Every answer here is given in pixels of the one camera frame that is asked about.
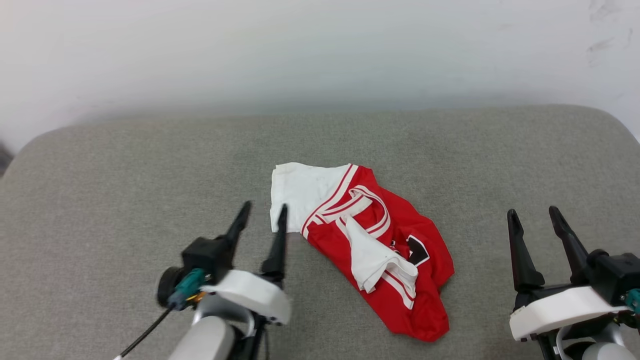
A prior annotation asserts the black cable teal plug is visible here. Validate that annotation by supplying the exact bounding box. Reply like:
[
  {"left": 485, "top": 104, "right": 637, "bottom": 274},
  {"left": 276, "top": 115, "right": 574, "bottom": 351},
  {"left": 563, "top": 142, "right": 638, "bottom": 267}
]
[
  {"left": 621, "top": 288, "right": 640, "bottom": 316},
  {"left": 114, "top": 268, "right": 207, "bottom": 360}
]

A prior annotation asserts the red and white garment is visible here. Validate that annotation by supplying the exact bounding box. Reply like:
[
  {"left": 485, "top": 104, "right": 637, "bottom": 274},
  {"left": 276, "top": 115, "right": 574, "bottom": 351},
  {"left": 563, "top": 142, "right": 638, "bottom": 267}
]
[{"left": 270, "top": 162, "right": 456, "bottom": 343}]

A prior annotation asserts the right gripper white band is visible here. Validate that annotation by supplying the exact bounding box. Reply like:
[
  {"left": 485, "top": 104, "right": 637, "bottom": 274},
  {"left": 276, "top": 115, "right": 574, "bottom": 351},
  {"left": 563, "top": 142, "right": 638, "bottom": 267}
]
[{"left": 507, "top": 205, "right": 629, "bottom": 343}]

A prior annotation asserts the grey fabric sofa cushion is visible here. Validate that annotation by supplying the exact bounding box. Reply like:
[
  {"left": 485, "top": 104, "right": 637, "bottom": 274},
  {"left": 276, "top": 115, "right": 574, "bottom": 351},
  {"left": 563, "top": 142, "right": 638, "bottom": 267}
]
[{"left": 0, "top": 104, "right": 640, "bottom": 360}]

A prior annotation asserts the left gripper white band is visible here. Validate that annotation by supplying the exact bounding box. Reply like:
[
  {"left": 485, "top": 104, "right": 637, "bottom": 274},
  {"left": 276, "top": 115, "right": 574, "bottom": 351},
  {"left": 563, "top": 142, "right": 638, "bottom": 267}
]
[{"left": 199, "top": 200, "right": 293, "bottom": 327}]

